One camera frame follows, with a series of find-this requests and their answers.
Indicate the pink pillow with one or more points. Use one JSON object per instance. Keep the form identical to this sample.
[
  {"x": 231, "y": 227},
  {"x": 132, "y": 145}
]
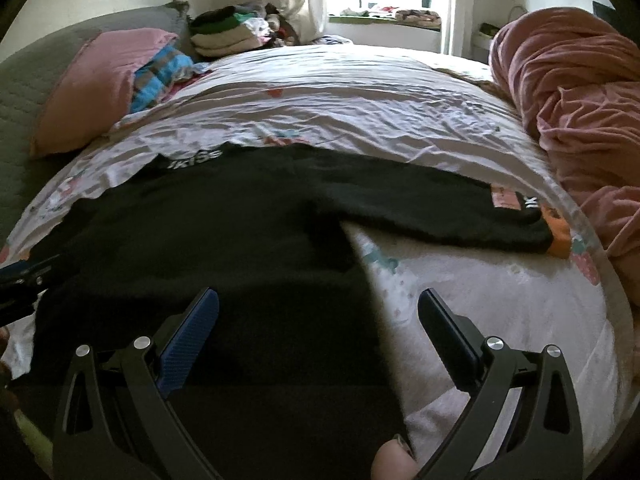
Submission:
[{"x": 96, "y": 89}]

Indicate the white printed bed sheet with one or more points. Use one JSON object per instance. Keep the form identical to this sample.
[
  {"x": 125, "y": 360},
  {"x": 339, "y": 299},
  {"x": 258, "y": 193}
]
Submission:
[{"x": 410, "y": 106}]

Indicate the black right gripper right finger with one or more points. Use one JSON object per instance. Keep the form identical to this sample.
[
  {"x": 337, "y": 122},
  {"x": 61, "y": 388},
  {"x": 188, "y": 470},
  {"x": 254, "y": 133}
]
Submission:
[{"x": 522, "y": 420}]

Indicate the clothes on window sill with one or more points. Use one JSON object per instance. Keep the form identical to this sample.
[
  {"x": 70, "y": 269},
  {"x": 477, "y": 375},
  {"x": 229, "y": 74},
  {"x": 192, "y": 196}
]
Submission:
[{"x": 420, "y": 17}]

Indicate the pink crumpled blanket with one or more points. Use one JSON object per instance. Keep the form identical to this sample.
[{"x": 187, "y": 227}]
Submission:
[{"x": 574, "y": 80}]

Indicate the blue grey striped cloth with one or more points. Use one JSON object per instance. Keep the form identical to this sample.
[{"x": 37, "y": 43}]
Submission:
[{"x": 155, "y": 80}]

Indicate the stack of folded clothes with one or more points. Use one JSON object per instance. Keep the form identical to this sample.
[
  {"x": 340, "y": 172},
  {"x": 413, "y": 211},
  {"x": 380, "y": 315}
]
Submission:
[{"x": 241, "y": 28}]

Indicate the black garment with orange cuffs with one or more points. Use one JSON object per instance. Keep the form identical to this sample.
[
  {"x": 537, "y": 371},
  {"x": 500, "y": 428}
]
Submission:
[{"x": 291, "y": 382}]

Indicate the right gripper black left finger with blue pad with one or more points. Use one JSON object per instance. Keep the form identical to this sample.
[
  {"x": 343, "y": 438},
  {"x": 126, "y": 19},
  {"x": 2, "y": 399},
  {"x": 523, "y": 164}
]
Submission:
[{"x": 116, "y": 421}]

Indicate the right hand thumb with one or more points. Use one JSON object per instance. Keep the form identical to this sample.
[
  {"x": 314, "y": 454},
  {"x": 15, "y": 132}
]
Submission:
[{"x": 394, "y": 461}]

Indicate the grey quilted headboard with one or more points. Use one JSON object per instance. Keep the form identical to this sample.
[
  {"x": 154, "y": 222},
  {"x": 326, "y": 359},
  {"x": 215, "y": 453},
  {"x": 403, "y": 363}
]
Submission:
[{"x": 27, "y": 78}]

